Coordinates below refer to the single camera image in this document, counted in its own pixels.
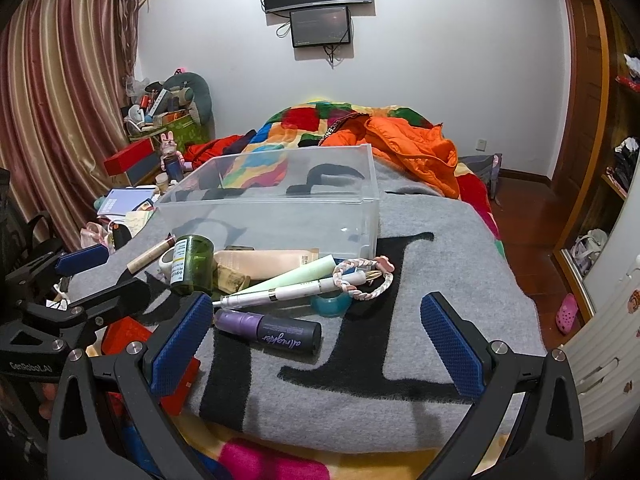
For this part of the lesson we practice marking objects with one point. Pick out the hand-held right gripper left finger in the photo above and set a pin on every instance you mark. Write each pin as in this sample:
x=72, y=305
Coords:
x=180, y=345

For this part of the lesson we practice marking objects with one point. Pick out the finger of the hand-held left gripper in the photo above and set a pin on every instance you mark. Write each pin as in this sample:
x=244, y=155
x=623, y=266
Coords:
x=122, y=292
x=82, y=260

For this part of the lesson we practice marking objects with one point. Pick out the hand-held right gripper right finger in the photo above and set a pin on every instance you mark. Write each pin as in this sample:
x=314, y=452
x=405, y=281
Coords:
x=450, y=350

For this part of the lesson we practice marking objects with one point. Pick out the red packet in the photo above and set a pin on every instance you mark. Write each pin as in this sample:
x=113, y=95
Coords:
x=125, y=335

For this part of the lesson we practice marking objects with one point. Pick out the wood-coloured cosmetic stick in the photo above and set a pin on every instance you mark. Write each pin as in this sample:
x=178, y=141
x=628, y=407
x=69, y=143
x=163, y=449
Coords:
x=147, y=257

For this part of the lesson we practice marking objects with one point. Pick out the white tape roll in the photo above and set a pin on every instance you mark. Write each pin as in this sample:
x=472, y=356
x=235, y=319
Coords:
x=165, y=262

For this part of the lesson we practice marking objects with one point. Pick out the green glass jar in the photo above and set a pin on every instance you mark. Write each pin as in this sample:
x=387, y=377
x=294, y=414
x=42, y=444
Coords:
x=192, y=265

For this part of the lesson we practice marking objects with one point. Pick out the dark blue tube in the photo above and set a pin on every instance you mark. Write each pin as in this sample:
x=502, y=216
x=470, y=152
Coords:
x=280, y=337

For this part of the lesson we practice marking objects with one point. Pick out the white pen-shaped device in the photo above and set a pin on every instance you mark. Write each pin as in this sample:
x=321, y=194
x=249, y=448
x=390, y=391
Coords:
x=280, y=293

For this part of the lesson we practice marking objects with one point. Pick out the beige cosmetic tube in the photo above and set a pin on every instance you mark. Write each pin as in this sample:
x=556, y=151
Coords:
x=265, y=262

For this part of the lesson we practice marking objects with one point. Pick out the teal tape roll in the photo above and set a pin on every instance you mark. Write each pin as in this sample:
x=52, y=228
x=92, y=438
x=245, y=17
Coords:
x=330, y=306

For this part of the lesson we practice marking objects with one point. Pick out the pink white braided hair band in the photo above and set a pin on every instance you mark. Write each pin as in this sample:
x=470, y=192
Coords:
x=357, y=261

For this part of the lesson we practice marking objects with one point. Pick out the light green tube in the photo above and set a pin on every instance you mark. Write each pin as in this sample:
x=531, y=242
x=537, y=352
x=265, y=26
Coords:
x=300, y=275

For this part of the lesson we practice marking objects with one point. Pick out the clear plastic storage box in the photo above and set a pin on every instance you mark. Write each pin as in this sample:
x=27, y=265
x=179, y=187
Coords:
x=280, y=220

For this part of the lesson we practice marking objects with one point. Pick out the person's left hand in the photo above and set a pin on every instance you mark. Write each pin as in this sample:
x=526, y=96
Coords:
x=47, y=402

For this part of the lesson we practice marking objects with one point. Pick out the black small case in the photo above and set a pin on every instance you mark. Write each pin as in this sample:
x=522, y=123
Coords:
x=120, y=239

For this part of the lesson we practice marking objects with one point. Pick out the black office chair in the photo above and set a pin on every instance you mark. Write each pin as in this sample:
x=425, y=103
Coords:
x=20, y=230

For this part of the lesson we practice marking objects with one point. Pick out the blue notebook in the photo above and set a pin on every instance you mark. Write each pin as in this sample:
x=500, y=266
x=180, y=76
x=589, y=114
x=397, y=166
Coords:
x=125, y=200

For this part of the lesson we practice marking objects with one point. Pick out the grey blanket with black letters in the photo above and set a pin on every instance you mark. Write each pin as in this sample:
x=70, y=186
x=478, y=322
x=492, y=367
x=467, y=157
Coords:
x=400, y=270

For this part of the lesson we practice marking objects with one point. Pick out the red long box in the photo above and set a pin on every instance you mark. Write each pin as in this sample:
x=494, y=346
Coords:
x=130, y=157

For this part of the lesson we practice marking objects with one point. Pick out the olive green small pouch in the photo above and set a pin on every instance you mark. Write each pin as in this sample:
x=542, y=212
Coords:
x=240, y=248

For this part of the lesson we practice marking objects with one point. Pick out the pink clog shoe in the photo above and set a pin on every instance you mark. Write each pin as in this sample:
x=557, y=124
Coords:
x=567, y=314

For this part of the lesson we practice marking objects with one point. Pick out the dark blue bottle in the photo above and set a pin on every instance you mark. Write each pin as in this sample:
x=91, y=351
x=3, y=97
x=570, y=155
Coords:
x=173, y=169

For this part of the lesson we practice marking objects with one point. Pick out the pink rabbit toy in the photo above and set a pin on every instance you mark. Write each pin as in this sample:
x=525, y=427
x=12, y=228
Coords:
x=170, y=147

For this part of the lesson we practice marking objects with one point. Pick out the white ribbed suitcase with stickers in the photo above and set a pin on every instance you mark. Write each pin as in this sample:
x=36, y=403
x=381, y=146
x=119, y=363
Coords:
x=610, y=360

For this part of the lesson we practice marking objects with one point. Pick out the green patterned box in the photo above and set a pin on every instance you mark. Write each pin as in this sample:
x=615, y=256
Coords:
x=185, y=130

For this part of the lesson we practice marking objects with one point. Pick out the red cloth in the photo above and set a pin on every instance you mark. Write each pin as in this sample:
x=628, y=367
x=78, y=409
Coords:
x=210, y=147

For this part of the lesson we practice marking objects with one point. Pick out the white bag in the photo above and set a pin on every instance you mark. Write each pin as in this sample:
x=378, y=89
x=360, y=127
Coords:
x=590, y=250

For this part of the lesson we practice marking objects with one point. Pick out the striped brown curtain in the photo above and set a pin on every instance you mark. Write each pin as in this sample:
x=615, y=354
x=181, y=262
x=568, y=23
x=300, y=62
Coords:
x=60, y=85

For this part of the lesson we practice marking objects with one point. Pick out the grey bag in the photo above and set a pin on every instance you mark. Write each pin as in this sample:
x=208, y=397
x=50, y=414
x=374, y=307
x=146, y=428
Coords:
x=482, y=175

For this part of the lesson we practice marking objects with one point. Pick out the dark purple cloth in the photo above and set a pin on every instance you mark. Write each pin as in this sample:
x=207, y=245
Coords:
x=240, y=142

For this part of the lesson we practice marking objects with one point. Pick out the white wardrobe door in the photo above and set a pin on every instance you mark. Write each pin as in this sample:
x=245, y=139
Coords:
x=620, y=240

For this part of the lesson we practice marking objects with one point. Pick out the grey neck pillow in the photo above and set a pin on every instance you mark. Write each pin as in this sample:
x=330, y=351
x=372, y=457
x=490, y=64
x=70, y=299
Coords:
x=197, y=90

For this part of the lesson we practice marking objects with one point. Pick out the orange jacket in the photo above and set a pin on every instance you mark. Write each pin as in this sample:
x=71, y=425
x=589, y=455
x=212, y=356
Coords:
x=400, y=150

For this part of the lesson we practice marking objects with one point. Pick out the wooden shelf unit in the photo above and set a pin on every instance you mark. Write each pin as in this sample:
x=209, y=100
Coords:
x=625, y=125

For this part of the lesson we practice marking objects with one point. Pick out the brown wooden door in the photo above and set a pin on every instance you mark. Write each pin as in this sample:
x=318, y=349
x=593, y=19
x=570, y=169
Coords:
x=585, y=85

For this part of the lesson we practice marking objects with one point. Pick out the white wall socket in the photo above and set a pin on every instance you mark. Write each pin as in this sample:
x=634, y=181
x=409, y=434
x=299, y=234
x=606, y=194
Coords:
x=481, y=145

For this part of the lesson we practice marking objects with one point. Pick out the small black wall monitor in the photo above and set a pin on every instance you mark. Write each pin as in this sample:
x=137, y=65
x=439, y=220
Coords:
x=320, y=26

